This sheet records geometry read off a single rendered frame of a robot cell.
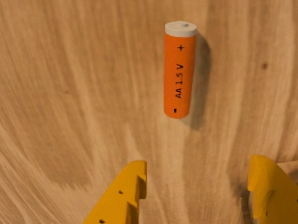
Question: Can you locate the orange battery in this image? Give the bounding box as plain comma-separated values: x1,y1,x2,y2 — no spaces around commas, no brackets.
163,21,197,119

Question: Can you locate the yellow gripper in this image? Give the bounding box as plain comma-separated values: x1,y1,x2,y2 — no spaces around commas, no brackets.
82,154,298,224

